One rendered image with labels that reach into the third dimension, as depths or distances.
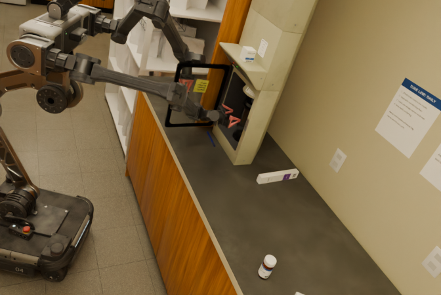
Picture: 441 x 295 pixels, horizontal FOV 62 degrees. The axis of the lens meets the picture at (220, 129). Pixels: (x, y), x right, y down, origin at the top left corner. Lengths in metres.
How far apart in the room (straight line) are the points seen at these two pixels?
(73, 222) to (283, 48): 1.64
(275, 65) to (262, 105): 0.22
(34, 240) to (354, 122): 1.87
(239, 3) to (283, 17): 0.35
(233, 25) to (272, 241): 1.09
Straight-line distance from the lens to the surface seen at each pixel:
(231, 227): 1.69
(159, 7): 1.63
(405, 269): 1.87
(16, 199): 2.42
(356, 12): 1.99
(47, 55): 1.53
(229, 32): 2.00
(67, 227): 2.49
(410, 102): 1.74
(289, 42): 1.74
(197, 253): 1.90
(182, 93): 1.48
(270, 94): 1.83
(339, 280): 1.74
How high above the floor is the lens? 2.12
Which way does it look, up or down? 31 degrees down
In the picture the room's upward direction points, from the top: 18 degrees clockwise
